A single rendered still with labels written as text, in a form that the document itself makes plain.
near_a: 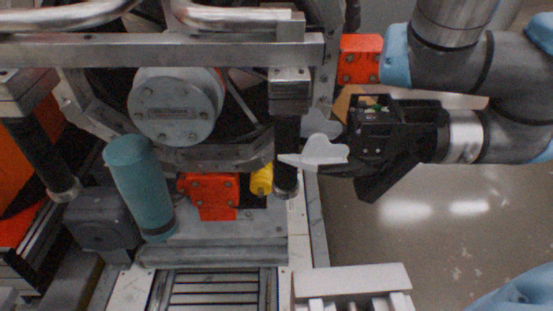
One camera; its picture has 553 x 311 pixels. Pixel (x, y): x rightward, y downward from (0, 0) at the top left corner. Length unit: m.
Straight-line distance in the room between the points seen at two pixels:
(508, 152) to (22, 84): 0.60
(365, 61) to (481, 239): 1.11
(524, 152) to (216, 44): 0.40
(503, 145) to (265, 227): 0.78
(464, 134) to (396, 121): 0.09
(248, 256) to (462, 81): 0.87
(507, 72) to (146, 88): 0.44
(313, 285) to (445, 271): 1.06
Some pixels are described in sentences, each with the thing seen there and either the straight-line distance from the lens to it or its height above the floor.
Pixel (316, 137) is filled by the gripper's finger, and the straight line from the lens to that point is 0.40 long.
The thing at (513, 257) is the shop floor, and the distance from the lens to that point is 1.60.
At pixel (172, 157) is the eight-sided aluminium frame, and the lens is 0.79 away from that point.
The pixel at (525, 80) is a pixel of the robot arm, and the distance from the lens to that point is 0.45.
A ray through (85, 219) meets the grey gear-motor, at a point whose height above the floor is 0.39.
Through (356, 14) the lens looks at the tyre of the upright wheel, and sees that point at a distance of 0.68.
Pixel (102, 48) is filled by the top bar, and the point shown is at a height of 0.97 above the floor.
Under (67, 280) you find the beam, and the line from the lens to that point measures 1.30.
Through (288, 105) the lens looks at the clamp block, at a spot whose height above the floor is 0.92.
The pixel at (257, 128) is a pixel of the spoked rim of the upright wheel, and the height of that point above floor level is 0.64.
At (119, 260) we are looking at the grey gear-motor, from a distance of 1.30.
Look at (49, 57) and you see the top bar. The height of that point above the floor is 0.96.
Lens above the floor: 1.13
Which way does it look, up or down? 42 degrees down
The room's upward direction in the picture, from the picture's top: straight up
